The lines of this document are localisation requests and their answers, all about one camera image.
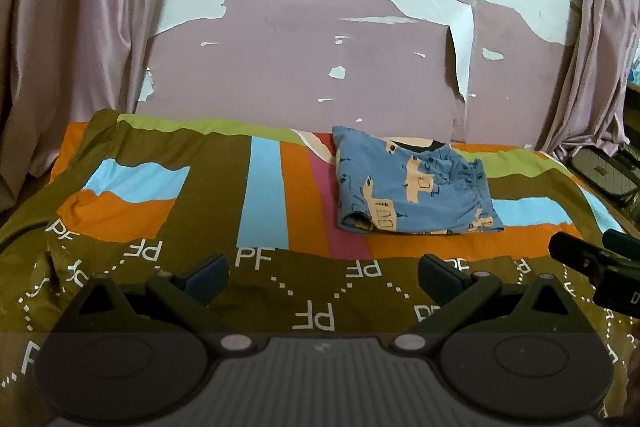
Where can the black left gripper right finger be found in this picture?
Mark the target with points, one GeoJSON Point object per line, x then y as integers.
{"type": "Point", "coordinates": [481, 303]}

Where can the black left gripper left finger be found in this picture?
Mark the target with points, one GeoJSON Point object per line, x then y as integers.
{"type": "Point", "coordinates": [165, 299]}

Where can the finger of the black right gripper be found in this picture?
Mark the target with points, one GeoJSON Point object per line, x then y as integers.
{"type": "Point", "coordinates": [579, 255]}

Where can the blue car-print pants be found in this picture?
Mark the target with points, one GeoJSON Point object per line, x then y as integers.
{"type": "Point", "coordinates": [392, 187]}

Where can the colourful patterned bed sheet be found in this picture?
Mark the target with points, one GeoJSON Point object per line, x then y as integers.
{"type": "Point", "coordinates": [132, 195]}

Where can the pink satin right curtain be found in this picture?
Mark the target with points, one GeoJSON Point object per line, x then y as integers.
{"type": "Point", "coordinates": [590, 110]}

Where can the pink satin curtain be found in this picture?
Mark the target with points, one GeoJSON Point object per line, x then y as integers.
{"type": "Point", "coordinates": [61, 62]}
{"type": "Point", "coordinates": [590, 110]}

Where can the pink satin left curtain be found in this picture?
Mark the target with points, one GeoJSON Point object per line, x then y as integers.
{"type": "Point", "coordinates": [61, 62]}

